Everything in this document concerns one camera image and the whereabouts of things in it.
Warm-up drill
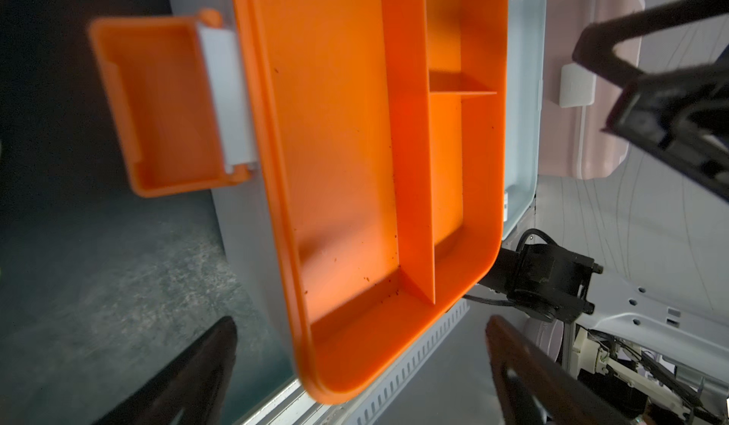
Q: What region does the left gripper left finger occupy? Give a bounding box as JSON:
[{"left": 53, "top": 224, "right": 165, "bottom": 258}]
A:
[{"left": 96, "top": 316, "right": 237, "bottom": 424}]

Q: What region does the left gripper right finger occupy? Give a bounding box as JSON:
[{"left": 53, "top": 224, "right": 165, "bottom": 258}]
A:
[{"left": 485, "top": 316, "right": 626, "bottom": 424}]

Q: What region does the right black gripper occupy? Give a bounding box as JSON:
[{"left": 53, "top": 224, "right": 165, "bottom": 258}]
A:
[{"left": 573, "top": 0, "right": 728, "bottom": 201}]

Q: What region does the pink first aid kit box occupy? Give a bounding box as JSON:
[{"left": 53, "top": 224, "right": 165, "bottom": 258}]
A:
[{"left": 538, "top": 0, "right": 645, "bottom": 180}]

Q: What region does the orange kit tray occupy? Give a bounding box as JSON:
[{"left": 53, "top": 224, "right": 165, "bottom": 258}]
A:
[{"left": 233, "top": 0, "right": 509, "bottom": 404}]

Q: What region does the blue orange first aid kit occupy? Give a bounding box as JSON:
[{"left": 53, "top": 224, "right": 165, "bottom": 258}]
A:
[{"left": 88, "top": 0, "right": 545, "bottom": 375}]

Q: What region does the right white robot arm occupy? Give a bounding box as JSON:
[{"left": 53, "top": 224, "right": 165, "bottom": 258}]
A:
[{"left": 482, "top": 0, "right": 728, "bottom": 424}]

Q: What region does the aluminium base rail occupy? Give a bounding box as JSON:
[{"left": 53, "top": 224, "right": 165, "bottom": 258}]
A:
[{"left": 238, "top": 298, "right": 471, "bottom": 425}]

